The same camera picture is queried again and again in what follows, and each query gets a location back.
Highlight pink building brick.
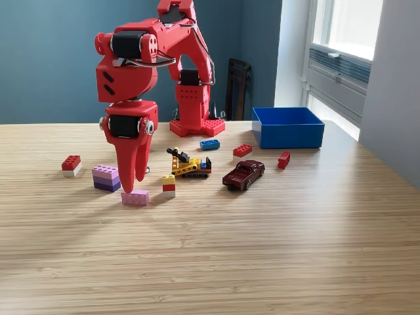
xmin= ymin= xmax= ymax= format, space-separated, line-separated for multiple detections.
xmin=120 ymin=189 xmax=151 ymax=207

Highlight red and white brick stack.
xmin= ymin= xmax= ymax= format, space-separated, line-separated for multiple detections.
xmin=232 ymin=143 xmax=253 ymax=162
xmin=61 ymin=154 xmax=83 ymax=178

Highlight dark red toy car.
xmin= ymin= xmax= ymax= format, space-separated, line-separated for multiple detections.
xmin=222 ymin=159 xmax=266 ymax=192

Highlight blue plastic bin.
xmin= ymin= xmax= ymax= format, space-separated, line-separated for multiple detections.
xmin=251 ymin=106 xmax=326 ymax=150

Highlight pink and purple brick stack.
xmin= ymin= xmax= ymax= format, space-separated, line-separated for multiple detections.
xmin=91 ymin=163 xmax=121 ymax=193

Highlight yellow red white brick stack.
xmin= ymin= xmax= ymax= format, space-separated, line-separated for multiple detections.
xmin=161 ymin=174 xmax=177 ymax=199

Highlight small yellow toy digger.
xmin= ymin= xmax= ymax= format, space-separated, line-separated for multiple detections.
xmin=165 ymin=146 xmax=213 ymax=180

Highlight flat blue building brick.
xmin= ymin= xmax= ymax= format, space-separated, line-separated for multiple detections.
xmin=199 ymin=139 xmax=221 ymax=152

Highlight black chair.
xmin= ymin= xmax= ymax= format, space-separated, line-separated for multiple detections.
xmin=224 ymin=58 xmax=253 ymax=121

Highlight grey window vent grille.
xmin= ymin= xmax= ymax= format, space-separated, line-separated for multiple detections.
xmin=308 ymin=45 xmax=371 ymax=88

